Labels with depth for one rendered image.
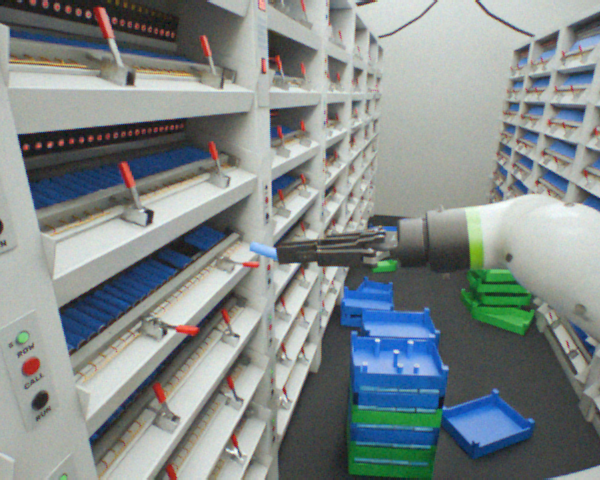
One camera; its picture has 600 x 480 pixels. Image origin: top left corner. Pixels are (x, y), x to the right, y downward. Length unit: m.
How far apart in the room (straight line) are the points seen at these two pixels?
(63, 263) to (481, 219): 0.53
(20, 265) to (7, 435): 0.17
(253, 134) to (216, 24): 0.25
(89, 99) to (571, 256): 0.54
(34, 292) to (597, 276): 0.56
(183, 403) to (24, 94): 0.60
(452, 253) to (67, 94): 0.51
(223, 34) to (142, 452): 0.84
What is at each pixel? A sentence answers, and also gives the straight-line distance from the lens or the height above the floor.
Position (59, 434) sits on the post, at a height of 0.94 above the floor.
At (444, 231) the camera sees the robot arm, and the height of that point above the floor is 1.13.
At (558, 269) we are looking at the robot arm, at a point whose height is 1.14.
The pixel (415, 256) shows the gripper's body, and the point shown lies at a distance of 0.60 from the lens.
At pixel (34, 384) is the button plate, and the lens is 0.52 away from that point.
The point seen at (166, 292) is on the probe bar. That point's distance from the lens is 0.76.
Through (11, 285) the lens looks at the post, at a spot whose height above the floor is 1.14.
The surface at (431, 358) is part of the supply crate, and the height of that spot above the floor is 0.40.
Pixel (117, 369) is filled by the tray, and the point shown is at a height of 0.94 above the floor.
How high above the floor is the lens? 1.31
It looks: 20 degrees down
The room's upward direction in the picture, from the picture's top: straight up
